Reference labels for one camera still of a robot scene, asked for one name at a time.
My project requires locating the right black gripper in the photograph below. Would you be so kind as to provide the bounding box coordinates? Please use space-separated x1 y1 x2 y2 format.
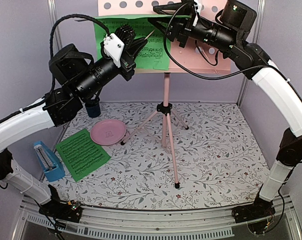
147 1 238 53

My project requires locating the green sheet music page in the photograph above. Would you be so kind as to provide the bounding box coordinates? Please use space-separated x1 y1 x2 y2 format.
94 14 191 72

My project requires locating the pink music stand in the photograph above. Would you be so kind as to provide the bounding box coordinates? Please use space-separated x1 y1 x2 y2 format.
97 0 233 189

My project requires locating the green sheet music stack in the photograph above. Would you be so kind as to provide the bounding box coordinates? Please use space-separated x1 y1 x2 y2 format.
56 129 111 182

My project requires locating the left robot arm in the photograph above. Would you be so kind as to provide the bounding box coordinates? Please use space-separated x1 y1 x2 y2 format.
0 34 147 217

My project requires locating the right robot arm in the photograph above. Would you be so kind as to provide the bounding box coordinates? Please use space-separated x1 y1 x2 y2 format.
149 0 302 218

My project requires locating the dark blue cup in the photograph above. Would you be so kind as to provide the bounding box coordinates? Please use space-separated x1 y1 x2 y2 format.
85 99 101 118

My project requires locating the pink plate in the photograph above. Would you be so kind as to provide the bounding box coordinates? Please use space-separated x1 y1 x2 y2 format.
90 119 127 146

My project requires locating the floral table mat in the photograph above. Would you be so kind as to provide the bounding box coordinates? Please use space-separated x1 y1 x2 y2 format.
53 102 269 210

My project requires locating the blue melodica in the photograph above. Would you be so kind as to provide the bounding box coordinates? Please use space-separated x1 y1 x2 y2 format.
34 141 65 182

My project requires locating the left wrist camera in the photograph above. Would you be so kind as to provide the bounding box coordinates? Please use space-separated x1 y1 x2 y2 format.
101 24 136 68

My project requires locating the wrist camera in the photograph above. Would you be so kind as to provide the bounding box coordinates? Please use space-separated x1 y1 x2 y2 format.
181 0 203 27
101 24 136 68

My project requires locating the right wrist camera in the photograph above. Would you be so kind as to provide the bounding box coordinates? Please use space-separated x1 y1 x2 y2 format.
181 0 203 27

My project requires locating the left aluminium frame post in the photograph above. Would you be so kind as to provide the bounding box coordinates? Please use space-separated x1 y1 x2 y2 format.
47 0 78 106

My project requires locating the aluminium frame post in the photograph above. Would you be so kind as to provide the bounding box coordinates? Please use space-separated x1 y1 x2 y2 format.
236 0 266 108
47 0 78 106

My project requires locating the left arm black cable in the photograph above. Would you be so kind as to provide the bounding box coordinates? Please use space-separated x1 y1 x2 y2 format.
48 14 111 91

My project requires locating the right aluminium frame post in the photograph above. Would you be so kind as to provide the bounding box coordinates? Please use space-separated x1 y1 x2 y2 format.
236 0 266 108

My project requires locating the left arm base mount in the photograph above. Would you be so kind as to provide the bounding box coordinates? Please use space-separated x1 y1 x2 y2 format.
39 184 83 223

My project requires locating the front aluminium rail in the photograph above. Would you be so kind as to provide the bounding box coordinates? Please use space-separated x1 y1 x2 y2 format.
12 195 302 240

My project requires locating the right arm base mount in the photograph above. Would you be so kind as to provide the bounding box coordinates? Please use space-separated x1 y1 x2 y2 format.
231 196 275 235

